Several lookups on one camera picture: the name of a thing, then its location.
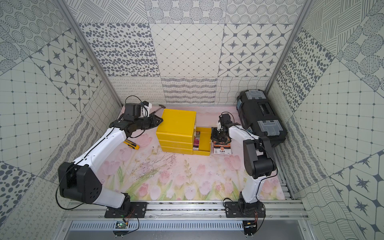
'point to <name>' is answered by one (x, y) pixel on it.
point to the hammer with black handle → (161, 106)
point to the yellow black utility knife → (131, 144)
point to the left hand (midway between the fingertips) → (161, 118)
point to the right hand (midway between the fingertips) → (213, 139)
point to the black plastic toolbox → (258, 116)
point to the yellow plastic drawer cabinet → (175, 131)
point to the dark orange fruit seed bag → (221, 148)
